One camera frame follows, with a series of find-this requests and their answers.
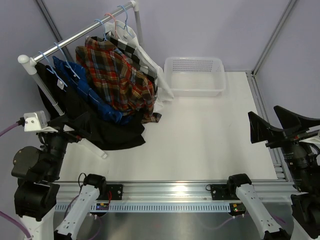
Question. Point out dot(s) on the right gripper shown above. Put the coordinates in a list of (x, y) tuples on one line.
[(261, 130)]

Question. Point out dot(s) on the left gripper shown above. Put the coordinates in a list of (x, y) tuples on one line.
[(70, 135)]

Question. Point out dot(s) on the blue plaid shirt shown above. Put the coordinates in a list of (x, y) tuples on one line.
[(83, 89)]

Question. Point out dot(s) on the blue hanger of black shirt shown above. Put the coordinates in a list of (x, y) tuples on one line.
[(60, 83)]

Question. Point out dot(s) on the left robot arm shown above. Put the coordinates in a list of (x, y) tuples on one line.
[(35, 198)]

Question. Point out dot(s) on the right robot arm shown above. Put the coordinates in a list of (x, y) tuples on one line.
[(300, 148)]

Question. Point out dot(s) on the red brown plaid shirt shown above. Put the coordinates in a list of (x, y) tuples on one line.
[(116, 79)]

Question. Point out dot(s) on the blue hanger of red shirt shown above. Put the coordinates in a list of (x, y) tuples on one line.
[(104, 34)]

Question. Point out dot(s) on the grey black checked shirt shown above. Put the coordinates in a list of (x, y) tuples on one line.
[(131, 52)]

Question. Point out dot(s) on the white shirt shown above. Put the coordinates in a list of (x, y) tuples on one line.
[(127, 41)]

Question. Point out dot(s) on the blue hanger of white shirt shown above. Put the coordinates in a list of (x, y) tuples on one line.
[(126, 20)]

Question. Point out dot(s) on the white and steel clothes rack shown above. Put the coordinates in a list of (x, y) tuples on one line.
[(29, 64)]

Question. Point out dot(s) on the white plastic basket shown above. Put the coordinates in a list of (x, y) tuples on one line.
[(195, 76)]

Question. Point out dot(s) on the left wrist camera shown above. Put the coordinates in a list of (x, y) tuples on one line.
[(37, 122)]

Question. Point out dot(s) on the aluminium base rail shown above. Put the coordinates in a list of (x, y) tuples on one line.
[(198, 191)]

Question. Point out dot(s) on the white slotted cable duct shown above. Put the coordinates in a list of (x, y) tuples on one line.
[(163, 207)]

